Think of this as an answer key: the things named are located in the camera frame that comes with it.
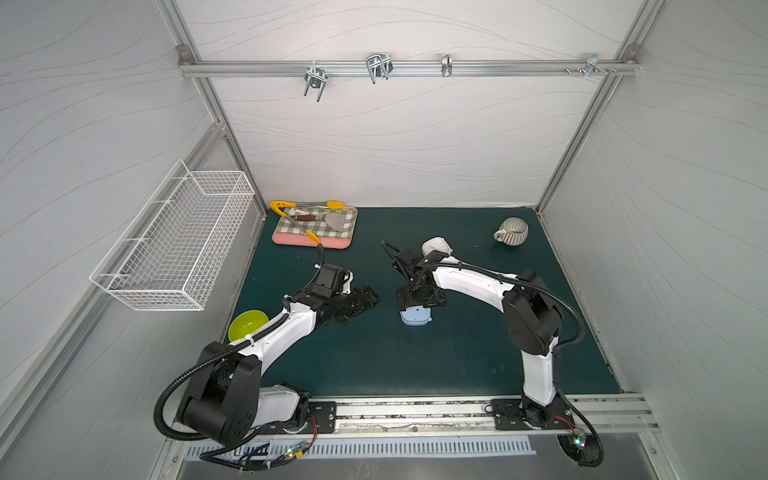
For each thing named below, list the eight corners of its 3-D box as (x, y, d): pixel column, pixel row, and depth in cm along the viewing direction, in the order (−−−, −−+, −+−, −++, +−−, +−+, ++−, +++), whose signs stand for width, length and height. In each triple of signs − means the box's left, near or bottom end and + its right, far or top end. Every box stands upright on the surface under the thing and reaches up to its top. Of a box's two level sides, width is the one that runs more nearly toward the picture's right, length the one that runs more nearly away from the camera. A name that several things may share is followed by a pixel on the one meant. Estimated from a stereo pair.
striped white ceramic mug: (494, 248, 110) (499, 237, 104) (489, 228, 116) (493, 216, 111) (525, 248, 110) (532, 237, 105) (518, 228, 116) (524, 217, 111)
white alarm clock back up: (422, 255, 107) (422, 249, 104) (421, 242, 110) (421, 236, 108) (450, 255, 107) (452, 249, 104) (448, 242, 111) (450, 236, 108)
